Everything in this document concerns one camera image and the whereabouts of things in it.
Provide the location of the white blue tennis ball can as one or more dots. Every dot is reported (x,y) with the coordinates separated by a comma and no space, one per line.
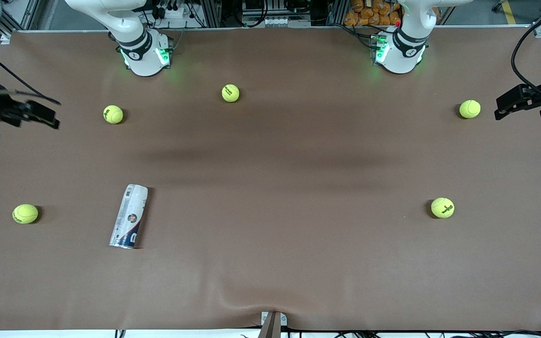
(129,216)

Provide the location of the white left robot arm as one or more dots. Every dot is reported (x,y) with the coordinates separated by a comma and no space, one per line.
(404,51)

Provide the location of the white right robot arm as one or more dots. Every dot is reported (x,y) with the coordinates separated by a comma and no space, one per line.
(141,56)

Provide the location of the yellow-green tennis ball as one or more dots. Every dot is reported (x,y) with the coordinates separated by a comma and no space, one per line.
(25,213)
(230,93)
(113,114)
(442,207)
(469,109)

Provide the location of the white power strip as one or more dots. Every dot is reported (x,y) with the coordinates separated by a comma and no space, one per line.
(176,13)

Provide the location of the orange bag pile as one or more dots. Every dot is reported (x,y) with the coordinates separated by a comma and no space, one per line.
(369,14)

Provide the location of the grey electronics rack unit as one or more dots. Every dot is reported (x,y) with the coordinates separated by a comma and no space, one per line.
(275,21)

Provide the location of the brown table mat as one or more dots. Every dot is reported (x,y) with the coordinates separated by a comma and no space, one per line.
(270,263)

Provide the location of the brown wooden strip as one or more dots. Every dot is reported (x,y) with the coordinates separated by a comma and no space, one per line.
(270,329)

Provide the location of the small metal clamp bracket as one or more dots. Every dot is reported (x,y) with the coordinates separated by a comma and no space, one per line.
(265,319)

